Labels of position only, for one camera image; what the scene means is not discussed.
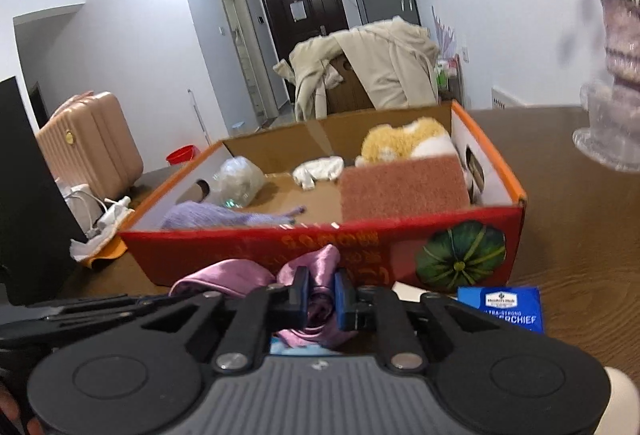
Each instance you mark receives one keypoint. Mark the pink suitcase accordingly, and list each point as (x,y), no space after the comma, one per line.
(95,145)

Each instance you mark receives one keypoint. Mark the person's left hand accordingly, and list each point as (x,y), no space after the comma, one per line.
(7,410)

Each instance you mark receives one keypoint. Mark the brown chair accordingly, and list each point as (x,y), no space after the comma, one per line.
(350,95)

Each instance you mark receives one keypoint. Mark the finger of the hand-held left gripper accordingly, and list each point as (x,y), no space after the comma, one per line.
(100,307)

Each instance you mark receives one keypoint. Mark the lavender cloth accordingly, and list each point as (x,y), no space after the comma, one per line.
(200,216)

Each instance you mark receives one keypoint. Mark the yellow and white plush toy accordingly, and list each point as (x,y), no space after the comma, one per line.
(390,140)

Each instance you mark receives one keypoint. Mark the red cardboard box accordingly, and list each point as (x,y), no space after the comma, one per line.
(240,250)

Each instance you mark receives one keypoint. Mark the dark brown entrance door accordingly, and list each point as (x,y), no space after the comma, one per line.
(280,30)

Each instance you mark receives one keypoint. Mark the black paper bag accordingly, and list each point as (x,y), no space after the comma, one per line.
(30,195)

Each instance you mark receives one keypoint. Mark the grey side door frame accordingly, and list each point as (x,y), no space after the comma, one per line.
(245,45)

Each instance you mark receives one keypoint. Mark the paper notice on door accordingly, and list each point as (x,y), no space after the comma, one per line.
(298,10)

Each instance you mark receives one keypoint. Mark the purple satin cloth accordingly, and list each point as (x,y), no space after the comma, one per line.
(235,275)

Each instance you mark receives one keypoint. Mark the blue tissue packet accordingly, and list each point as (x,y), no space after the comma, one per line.
(500,315)

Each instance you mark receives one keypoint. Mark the clear plastic lid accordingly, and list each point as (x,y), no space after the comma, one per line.
(607,155)

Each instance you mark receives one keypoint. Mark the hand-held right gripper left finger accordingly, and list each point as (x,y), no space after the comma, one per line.
(300,300)

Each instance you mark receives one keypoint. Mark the small cluttered shelf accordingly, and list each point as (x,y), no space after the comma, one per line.
(450,75)

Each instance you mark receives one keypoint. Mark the pink textured vase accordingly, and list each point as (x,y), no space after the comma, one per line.
(622,40)

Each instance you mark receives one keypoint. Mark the white sock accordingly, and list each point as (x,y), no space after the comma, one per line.
(315,170)

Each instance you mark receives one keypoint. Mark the red-brown sponge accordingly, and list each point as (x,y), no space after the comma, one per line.
(400,190)

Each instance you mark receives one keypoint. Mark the beige jacket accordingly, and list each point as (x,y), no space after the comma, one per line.
(395,65)

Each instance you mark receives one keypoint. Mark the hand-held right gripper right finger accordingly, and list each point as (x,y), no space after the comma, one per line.
(342,300)

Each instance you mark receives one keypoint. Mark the red bucket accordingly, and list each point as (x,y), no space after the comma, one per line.
(182,156)

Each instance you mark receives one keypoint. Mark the clear plastic bag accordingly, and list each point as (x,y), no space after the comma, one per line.
(240,180)

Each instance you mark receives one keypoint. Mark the clear plastic cup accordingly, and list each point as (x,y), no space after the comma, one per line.
(612,115)

